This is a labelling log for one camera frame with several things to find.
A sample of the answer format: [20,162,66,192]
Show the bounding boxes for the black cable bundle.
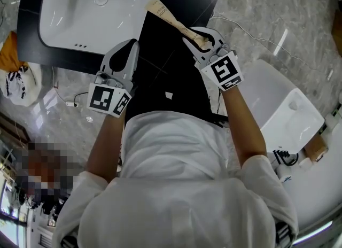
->
[272,147,299,168]

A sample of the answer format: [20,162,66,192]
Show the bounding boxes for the person's right forearm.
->
[221,86,268,169]

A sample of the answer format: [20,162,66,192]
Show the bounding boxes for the black vanity counter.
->
[17,0,223,82]

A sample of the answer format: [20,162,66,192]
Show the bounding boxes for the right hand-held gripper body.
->
[200,49,245,92]

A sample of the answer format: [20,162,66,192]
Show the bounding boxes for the striped black white strap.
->
[274,221,292,248]
[59,234,80,248]

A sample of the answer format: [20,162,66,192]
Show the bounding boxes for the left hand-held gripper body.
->
[87,71,135,120]

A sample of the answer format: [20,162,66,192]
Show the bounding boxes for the person's left forearm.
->
[86,111,127,183]

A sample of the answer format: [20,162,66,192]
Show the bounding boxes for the large brown cardboard box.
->
[332,8,342,56]

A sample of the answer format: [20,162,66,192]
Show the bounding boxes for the orange cloth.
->
[0,31,27,72]

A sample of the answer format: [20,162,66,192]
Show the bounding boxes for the thin white cable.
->
[210,13,334,72]

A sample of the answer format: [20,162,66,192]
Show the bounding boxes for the kraft paper toothbrush package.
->
[144,0,212,51]

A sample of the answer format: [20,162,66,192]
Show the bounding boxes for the person's black trousers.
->
[123,61,231,129]

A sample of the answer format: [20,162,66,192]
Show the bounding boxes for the white rectangular basin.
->
[239,59,326,154]

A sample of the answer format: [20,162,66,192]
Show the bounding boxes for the orange and white bag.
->
[0,31,44,106]

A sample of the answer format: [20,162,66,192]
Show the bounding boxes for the person's white shirt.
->
[51,110,299,248]

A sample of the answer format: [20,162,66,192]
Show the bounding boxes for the white ceramic sink basin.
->
[38,0,156,56]

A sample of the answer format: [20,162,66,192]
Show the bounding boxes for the small brown cardboard box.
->
[304,131,330,162]

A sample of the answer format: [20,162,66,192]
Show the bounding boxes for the white table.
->
[274,107,342,238]

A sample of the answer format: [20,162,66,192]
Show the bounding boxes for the black white striped cloth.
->
[4,66,30,100]

